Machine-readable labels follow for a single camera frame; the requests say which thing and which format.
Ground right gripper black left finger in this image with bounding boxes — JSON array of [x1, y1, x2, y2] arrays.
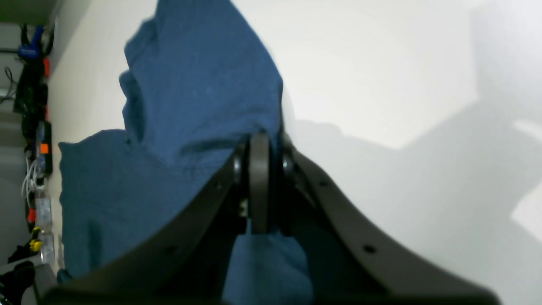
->
[[43, 142, 248, 305]]

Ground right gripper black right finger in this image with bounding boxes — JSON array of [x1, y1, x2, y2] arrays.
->
[[277, 136, 500, 305]]

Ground dark blue T-shirt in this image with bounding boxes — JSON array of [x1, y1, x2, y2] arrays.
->
[[59, 0, 313, 305]]

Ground clamps at table edge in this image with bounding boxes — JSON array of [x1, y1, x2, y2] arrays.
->
[[14, 24, 53, 179]]

